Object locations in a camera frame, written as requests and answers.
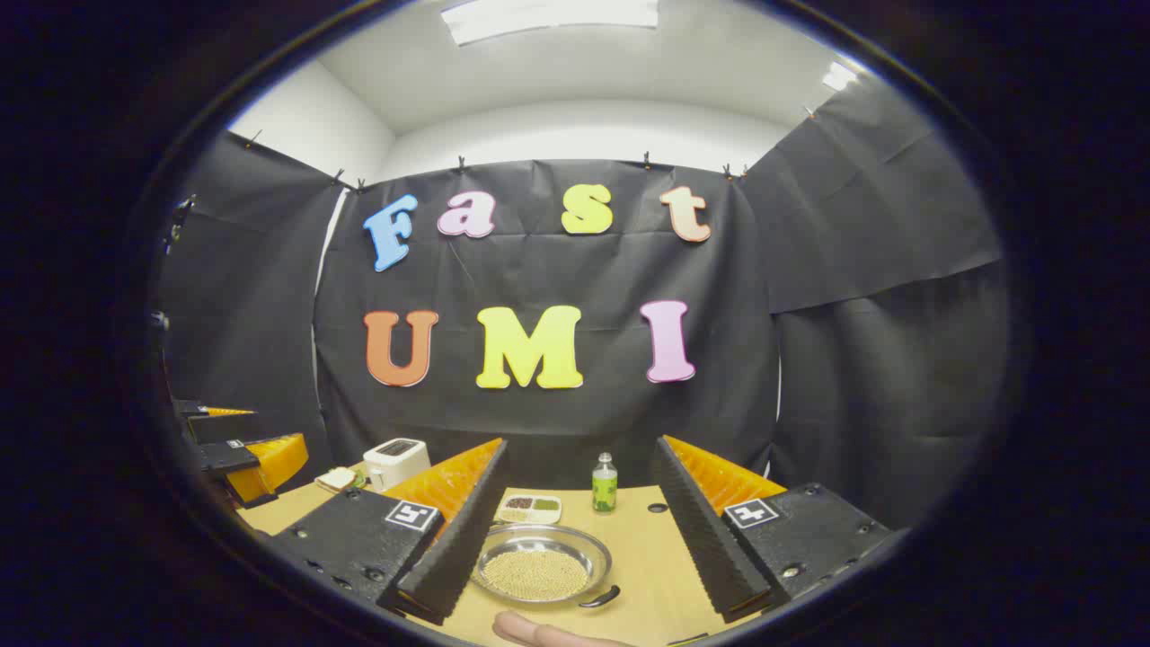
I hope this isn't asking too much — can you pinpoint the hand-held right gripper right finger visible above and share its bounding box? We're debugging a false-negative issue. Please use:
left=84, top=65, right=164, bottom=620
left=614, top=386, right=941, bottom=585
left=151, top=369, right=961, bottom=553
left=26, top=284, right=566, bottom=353
left=651, top=435, right=892, bottom=625

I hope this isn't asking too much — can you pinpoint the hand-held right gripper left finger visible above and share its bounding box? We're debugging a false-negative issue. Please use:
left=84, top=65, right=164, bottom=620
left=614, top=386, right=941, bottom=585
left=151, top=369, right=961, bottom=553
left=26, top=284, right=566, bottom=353
left=268, top=438, right=510, bottom=627

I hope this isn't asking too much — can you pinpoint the pile of soybeans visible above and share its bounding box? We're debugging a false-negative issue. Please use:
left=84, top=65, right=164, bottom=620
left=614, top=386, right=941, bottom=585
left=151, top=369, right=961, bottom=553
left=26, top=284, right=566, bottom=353
left=481, top=548, right=589, bottom=601

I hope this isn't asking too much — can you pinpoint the stainless steel pot black handle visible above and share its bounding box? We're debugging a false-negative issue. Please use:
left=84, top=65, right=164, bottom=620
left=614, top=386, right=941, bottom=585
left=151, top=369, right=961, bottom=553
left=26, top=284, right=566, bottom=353
left=470, top=524, right=623, bottom=610

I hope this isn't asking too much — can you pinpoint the white divided plate with beans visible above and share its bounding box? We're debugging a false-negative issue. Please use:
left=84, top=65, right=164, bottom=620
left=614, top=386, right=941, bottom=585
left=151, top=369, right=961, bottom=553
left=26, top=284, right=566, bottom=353
left=494, top=493, right=563, bottom=527

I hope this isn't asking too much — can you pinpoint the white toaster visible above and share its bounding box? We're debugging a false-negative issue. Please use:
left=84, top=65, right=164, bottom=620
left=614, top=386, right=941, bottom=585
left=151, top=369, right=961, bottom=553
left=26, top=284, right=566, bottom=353
left=363, top=438, right=432, bottom=492

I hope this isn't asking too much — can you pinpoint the green label plastic bottle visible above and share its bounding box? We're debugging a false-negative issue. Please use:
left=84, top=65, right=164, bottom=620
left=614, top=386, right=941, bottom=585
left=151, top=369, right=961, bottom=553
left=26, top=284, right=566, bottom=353
left=591, top=452, right=619, bottom=515

